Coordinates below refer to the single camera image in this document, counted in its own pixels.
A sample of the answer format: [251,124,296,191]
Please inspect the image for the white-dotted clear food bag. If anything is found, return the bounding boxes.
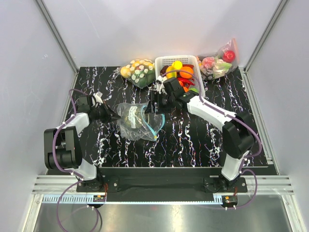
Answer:
[116,59,156,89]

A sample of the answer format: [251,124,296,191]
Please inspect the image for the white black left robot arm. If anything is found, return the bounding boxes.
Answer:
[43,92,120,191]

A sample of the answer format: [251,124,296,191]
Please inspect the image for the yellow fake pear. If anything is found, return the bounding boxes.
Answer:
[171,60,183,71]

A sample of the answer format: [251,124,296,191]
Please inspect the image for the aluminium frame rail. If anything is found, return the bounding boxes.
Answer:
[22,0,79,232]
[243,0,309,228]

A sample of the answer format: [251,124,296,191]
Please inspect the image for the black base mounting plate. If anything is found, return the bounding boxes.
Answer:
[48,166,277,203]

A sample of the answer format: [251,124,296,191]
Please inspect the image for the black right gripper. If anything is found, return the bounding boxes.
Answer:
[144,91,175,115]

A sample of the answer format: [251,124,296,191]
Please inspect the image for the aluminium frame rail left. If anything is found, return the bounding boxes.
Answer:
[22,0,79,232]

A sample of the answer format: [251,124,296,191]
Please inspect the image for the red fake apple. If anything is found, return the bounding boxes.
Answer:
[222,50,236,63]

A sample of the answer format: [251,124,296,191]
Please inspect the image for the clear blue-zip food bag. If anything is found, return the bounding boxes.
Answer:
[116,103,165,141]

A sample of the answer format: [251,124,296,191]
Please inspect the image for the white perforated plastic basket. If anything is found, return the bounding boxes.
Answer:
[154,55,206,97]

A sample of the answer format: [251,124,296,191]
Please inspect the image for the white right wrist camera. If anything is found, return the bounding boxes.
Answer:
[155,76,167,95]

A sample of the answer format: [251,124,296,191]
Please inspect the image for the pink-dotted clear food bag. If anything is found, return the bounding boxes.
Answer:
[196,38,239,80]

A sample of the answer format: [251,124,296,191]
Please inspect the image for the aluminium frame rail right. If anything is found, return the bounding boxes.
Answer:
[243,0,309,228]

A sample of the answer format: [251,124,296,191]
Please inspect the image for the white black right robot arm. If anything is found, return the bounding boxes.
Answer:
[145,78,261,192]

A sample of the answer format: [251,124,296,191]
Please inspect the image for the white slotted cable duct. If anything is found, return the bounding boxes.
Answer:
[42,194,223,205]

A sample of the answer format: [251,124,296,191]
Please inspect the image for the green netted fake melon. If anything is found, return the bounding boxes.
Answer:
[121,105,145,129]

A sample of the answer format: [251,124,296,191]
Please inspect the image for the green fake custard apple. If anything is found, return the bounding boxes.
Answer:
[188,88,199,94]

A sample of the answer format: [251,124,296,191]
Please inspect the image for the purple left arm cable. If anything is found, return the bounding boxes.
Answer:
[52,89,102,232]

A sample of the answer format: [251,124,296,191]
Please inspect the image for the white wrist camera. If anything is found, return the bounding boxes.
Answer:
[155,76,167,95]
[92,92,103,107]

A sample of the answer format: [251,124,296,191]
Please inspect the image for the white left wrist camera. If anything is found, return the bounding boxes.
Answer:
[92,92,103,107]

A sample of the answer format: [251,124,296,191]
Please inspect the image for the red fake chili pepper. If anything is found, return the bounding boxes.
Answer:
[177,77,195,87]

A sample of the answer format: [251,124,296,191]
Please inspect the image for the dark brown fake passionfruit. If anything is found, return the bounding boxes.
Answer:
[160,65,169,75]

